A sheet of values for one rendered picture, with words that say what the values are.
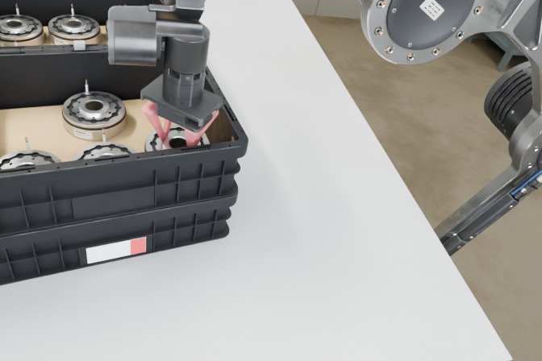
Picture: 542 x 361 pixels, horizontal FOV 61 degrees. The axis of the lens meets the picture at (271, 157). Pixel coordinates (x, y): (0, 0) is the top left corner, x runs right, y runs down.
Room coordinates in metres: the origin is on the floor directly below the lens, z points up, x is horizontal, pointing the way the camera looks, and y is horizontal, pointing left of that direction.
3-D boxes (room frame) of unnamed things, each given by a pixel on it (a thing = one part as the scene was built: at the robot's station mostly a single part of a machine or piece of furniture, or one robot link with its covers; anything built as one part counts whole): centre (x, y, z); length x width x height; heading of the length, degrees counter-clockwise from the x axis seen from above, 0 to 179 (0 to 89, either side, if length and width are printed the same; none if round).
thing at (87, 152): (0.49, 0.24, 0.86); 0.10 x 0.10 x 0.01
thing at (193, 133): (0.54, 0.14, 0.93); 0.07 x 0.07 x 0.09; 76
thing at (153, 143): (0.55, 0.15, 0.88); 0.10 x 0.10 x 0.01
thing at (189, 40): (0.54, 0.15, 1.06); 0.07 x 0.06 x 0.07; 113
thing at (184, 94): (0.54, 0.15, 1.00); 0.10 x 0.07 x 0.07; 76
